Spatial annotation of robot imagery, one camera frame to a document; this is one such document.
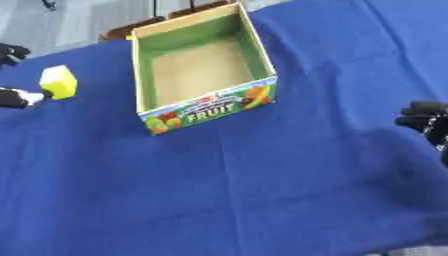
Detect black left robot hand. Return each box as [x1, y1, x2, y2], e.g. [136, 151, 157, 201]
[0, 42, 56, 110]

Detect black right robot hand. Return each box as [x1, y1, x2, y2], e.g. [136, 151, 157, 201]
[393, 100, 448, 168]

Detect yellow-green block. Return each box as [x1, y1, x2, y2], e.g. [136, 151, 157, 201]
[38, 64, 79, 101]

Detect cardboard box with green inside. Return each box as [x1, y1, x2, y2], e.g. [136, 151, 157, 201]
[129, 1, 280, 136]

